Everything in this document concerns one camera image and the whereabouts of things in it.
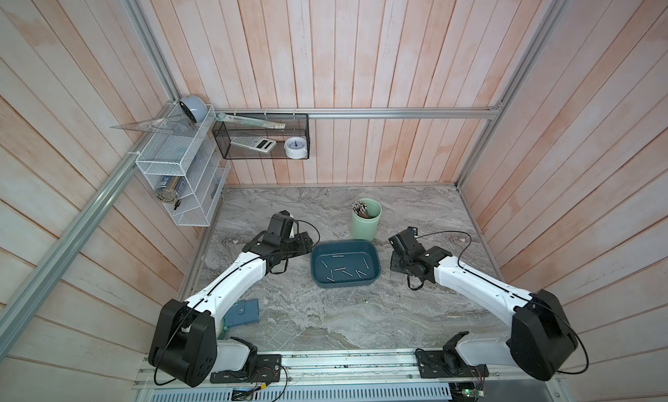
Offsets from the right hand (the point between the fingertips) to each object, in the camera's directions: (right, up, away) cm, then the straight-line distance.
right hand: (398, 259), depth 88 cm
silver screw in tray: (-19, -5, +5) cm, 20 cm away
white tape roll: (-36, +40, +7) cm, 55 cm away
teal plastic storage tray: (-20, -3, +7) cm, 22 cm away
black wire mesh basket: (-50, +46, +12) cm, 69 cm away
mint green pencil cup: (-10, +10, +10) cm, 17 cm away
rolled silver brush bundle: (-72, +22, -12) cm, 77 cm away
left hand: (-32, +5, -2) cm, 33 cm away
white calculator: (-50, +42, +9) cm, 66 cm away
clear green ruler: (-54, +49, +5) cm, 73 cm away
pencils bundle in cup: (-13, +17, +2) cm, 22 cm away
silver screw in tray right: (-10, -3, +6) cm, 13 cm away
